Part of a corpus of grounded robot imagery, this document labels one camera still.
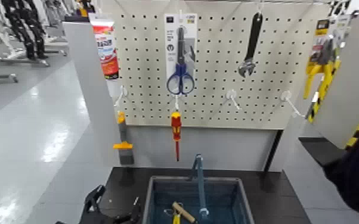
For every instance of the yellow pliers on package card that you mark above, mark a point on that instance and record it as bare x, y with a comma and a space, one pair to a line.
323, 68

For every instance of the cream perforated pegboard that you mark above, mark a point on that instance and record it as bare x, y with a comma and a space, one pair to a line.
223, 62

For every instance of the grey shelf back panel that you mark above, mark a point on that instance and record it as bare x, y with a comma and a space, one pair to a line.
223, 150

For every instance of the red yellow screwdriver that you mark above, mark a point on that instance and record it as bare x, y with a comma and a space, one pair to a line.
176, 125

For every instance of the orange grey clamp tool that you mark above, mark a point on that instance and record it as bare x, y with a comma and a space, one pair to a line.
123, 145

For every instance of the black background robot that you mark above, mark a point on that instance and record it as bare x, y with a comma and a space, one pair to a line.
26, 28

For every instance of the white pegboard hook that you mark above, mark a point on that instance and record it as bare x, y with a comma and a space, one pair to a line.
287, 97
176, 101
232, 95
121, 94

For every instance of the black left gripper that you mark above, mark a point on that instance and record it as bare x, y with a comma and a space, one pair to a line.
99, 219

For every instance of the teal plastic crate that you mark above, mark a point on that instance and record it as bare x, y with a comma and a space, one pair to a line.
226, 197

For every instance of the blue scissors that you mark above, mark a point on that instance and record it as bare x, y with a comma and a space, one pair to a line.
181, 75

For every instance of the red white glue tube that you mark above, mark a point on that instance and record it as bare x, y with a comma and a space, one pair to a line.
106, 47

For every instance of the grey shelf side panel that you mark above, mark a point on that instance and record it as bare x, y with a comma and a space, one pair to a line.
355, 78
88, 94

